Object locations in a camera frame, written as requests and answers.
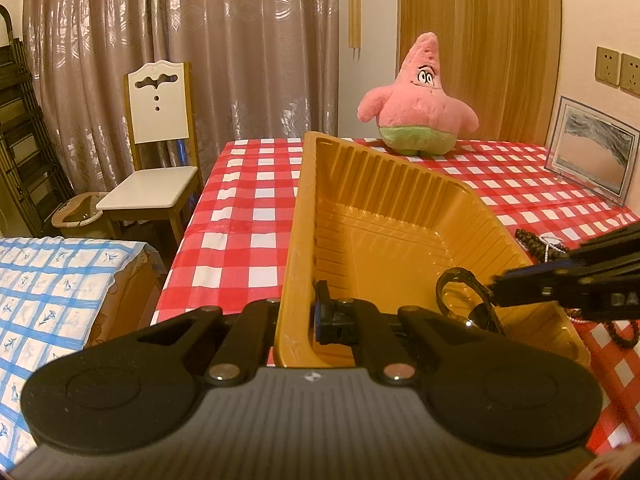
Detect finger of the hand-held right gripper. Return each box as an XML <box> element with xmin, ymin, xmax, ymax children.
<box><xmin>487</xmin><ymin>276</ymin><xmax>581</xmax><ymax>311</ymax></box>
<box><xmin>500</xmin><ymin>225</ymin><xmax>640</xmax><ymax>281</ymax></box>

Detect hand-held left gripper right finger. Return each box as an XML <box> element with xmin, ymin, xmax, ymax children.
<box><xmin>312</xmin><ymin>280</ymin><xmax>506</xmax><ymax>386</ymax></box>

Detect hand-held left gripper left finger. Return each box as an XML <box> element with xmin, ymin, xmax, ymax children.
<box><xmin>132</xmin><ymin>298</ymin><xmax>282</xmax><ymax>386</ymax></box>

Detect dark bead bracelet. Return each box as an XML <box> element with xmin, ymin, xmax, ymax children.
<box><xmin>565</xmin><ymin>310</ymin><xmax>640</xmax><ymax>348</ymax></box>
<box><xmin>515</xmin><ymin>228</ymin><xmax>571</xmax><ymax>263</ymax></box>

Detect gold plastic tray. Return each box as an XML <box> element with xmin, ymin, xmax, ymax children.
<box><xmin>274</xmin><ymin>131</ymin><xmax>591</xmax><ymax>373</ymax></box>

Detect red checkered tablecloth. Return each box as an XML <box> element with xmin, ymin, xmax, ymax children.
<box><xmin>150</xmin><ymin>137</ymin><xmax>640</xmax><ymax>456</ymax></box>

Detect blue patterned sheet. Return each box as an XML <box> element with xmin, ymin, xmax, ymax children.
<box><xmin>0</xmin><ymin>236</ymin><xmax>151</xmax><ymax>466</ymax></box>

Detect pink starfish plush toy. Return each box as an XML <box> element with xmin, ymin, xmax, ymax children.
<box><xmin>357</xmin><ymin>32</ymin><xmax>480</xmax><ymax>156</ymax></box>

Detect white wooden chair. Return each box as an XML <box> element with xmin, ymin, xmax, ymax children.
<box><xmin>95</xmin><ymin>61</ymin><xmax>203</xmax><ymax>256</ymax></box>

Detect wooden door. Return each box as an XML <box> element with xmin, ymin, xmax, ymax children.
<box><xmin>397</xmin><ymin>0</ymin><xmax>563</xmax><ymax>143</ymax></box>

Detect grey patterned curtain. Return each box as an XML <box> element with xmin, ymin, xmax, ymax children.
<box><xmin>22</xmin><ymin>0</ymin><xmax>341</xmax><ymax>211</ymax></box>

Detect black folding rack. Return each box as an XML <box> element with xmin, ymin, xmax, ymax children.
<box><xmin>0</xmin><ymin>5</ymin><xmax>76</xmax><ymax>238</ymax></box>

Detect white pearl necklace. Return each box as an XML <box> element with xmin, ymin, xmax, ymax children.
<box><xmin>540</xmin><ymin>234</ymin><xmax>568</xmax><ymax>261</ymax></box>

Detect sand art picture frame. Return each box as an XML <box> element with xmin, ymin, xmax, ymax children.
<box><xmin>545</xmin><ymin>96</ymin><xmax>640</xmax><ymax>207</ymax></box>

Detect gold wall socket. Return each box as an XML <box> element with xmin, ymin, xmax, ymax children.
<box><xmin>620</xmin><ymin>52</ymin><xmax>640</xmax><ymax>95</ymax></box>
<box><xmin>595</xmin><ymin>46</ymin><xmax>621</xmax><ymax>85</ymax></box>

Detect wooden wall strip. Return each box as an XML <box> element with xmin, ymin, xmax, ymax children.
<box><xmin>348</xmin><ymin>0</ymin><xmax>362</xmax><ymax>61</ymax></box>

